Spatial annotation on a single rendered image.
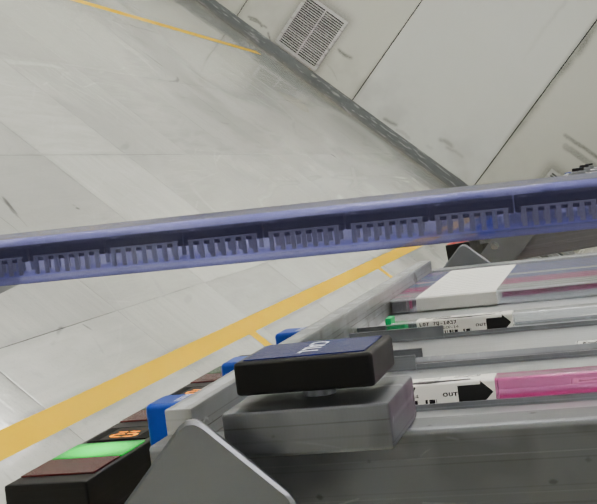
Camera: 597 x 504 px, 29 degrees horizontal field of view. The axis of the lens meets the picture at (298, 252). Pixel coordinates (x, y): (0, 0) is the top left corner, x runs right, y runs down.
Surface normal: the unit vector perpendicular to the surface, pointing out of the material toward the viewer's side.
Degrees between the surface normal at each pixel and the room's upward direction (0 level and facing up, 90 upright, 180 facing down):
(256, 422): 90
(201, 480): 90
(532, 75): 90
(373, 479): 90
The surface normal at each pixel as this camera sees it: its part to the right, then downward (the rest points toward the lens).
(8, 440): 0.57, -0.79
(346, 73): -0.26, 0.08
